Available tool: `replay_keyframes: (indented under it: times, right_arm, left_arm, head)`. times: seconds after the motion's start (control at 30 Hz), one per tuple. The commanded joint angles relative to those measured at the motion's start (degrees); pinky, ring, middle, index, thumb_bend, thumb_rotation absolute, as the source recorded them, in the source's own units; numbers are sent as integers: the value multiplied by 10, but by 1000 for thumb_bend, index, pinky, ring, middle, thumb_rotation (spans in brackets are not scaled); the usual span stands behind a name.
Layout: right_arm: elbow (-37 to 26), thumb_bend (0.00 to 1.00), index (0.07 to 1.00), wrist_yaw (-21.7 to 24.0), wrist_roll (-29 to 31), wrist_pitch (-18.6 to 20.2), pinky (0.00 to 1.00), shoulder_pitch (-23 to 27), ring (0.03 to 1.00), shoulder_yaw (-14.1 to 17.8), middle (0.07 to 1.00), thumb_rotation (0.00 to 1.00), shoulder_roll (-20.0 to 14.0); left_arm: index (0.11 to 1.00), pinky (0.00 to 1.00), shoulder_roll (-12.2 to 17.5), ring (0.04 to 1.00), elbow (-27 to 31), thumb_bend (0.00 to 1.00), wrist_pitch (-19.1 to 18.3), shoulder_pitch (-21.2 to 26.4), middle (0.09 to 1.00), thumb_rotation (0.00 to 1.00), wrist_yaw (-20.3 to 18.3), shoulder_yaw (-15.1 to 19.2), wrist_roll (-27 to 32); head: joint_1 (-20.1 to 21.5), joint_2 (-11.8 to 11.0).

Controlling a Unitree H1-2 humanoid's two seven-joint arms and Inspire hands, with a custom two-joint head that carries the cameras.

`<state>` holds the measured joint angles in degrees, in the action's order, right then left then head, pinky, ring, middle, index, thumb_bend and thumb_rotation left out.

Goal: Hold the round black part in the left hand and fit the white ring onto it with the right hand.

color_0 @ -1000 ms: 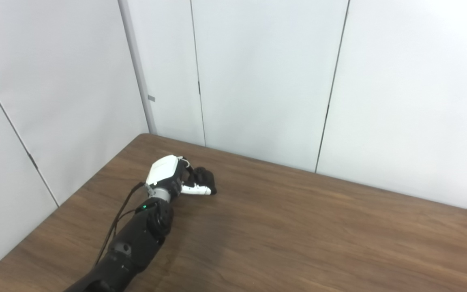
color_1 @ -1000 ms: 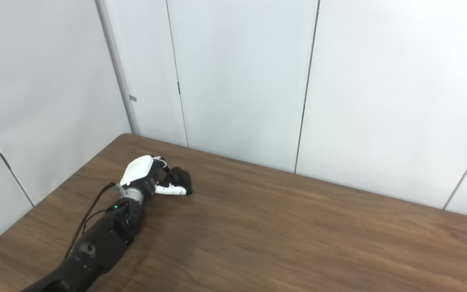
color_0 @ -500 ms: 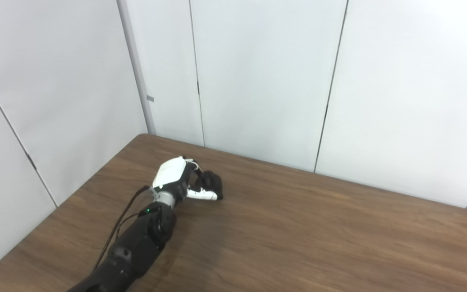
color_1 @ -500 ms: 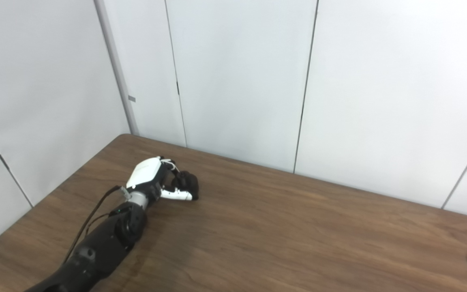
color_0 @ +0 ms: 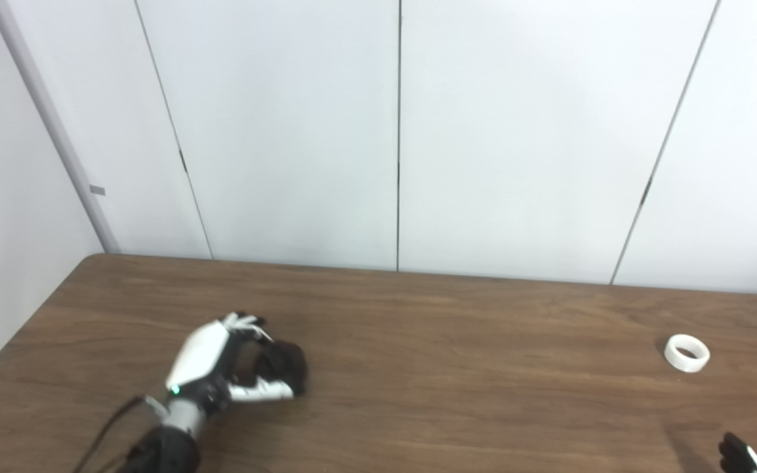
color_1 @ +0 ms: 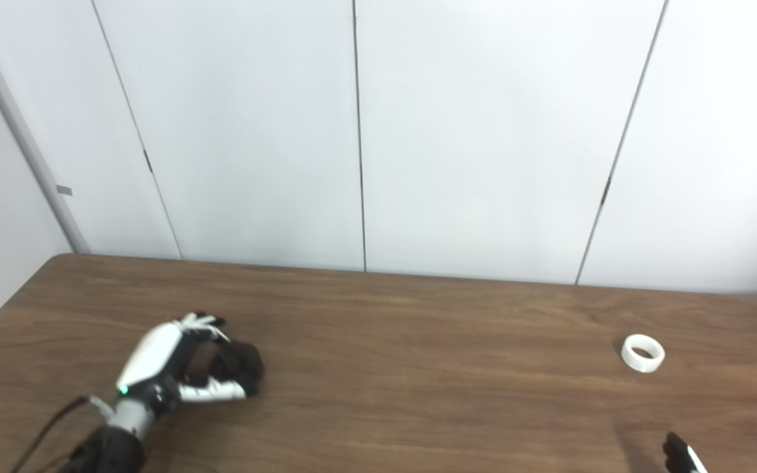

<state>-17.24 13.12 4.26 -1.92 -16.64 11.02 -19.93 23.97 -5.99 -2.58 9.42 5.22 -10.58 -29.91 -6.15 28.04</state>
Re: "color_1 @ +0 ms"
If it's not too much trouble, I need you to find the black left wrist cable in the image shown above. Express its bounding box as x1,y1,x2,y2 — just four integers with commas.
11,396,113,473

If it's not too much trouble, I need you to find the grey wall corner strip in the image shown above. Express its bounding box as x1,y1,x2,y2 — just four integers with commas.
0,0,91,254

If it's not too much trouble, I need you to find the round black plastic part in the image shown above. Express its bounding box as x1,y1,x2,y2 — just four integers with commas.
208,340,265,396

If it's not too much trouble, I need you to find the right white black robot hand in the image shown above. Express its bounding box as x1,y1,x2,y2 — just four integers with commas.
662,432,708,473

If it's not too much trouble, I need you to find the white toothed plastic ring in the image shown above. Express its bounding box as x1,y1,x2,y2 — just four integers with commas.
621,334,666,374

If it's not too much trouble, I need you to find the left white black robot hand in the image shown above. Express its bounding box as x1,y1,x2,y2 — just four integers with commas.
116,312,249,416

